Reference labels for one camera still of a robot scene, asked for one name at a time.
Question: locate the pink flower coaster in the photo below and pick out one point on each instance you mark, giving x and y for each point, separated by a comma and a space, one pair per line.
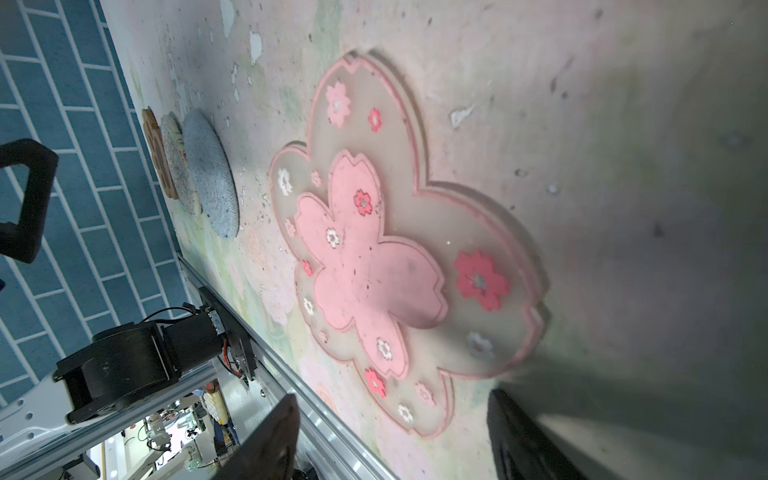
411, 282

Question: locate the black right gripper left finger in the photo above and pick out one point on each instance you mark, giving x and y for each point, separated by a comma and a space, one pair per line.
269, 452

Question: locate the paw print coaster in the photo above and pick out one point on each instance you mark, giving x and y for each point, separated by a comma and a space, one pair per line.
152, 132

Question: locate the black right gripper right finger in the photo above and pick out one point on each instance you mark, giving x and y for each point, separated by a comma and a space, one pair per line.
521, 451

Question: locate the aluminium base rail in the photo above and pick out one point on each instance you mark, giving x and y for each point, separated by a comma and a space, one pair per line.
36, 438

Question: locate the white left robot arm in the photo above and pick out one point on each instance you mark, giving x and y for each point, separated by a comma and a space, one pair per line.
128, 363

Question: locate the grey blue woven coaster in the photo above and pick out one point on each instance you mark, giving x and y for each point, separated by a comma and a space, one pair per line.
212, 174

